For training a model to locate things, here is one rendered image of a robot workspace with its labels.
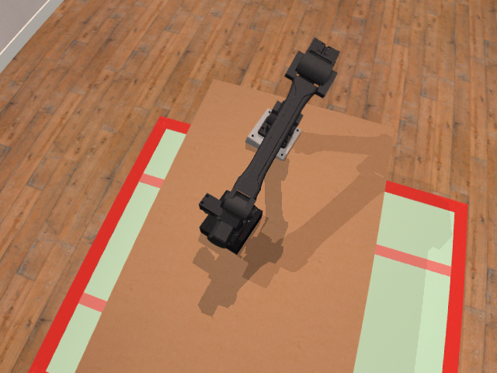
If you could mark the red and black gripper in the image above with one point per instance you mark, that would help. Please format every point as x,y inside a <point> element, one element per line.
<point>238,232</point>

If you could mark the black lighting desk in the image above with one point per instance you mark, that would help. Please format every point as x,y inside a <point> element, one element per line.
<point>209,222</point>

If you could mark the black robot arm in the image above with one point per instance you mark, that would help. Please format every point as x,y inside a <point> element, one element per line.
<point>316,64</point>

